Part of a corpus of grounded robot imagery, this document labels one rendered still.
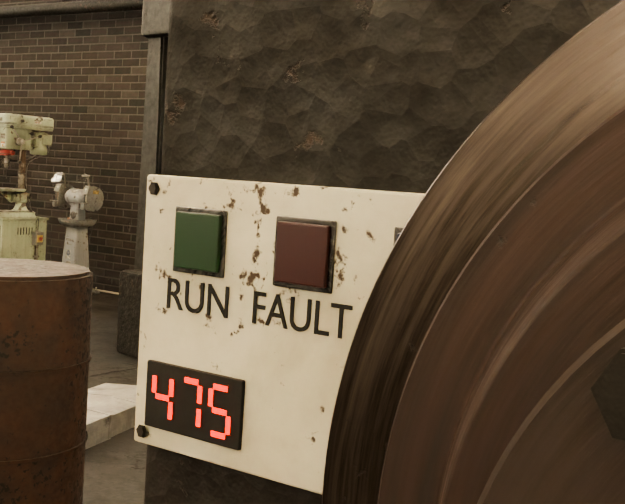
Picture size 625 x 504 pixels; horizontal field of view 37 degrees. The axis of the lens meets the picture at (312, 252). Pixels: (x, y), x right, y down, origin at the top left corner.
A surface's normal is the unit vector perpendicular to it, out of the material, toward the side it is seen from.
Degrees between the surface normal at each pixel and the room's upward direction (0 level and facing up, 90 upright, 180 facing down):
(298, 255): 90
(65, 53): 90
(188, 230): 90
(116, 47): 90
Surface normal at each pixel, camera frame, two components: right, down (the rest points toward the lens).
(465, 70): -0.56, 0.03
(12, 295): 0.42, 0.10
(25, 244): 0.83, 0.10
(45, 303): 0.68, 0.11
